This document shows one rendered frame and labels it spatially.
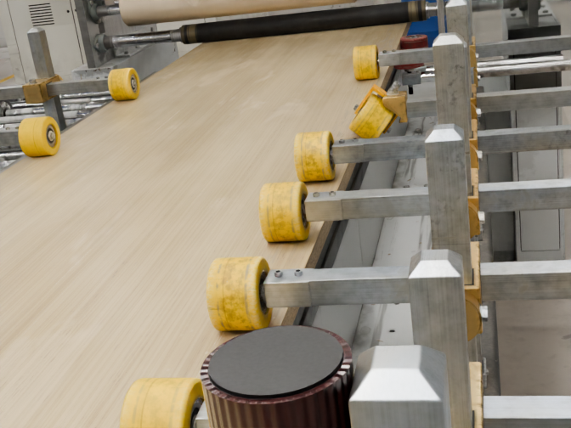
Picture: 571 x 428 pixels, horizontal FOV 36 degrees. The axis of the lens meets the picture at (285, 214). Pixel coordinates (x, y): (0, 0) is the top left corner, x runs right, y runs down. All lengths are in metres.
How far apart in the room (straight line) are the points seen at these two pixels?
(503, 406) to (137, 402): 0.29
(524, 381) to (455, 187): 1.76
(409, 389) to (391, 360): 0.01
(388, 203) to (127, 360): 0.40
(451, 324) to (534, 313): 2.31
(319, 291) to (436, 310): 0.35
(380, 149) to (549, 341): 1.47
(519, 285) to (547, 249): 2.19
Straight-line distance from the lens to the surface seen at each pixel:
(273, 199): 1.15
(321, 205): 1.15
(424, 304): 0.59
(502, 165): 3.11
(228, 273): 0.93
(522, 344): 2.73
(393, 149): 1.38
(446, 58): 1.04
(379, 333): 1.52
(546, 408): 0.69
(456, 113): 1.06
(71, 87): 2.34
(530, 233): 3.07
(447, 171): 0.82
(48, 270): 1.25
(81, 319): 1.07
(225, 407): 0.33
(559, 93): 1.62
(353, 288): 0.92
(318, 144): 1.38
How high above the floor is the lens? 1.34
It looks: 20 degrees down
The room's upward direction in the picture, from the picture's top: 8 degrees counter-clockwise
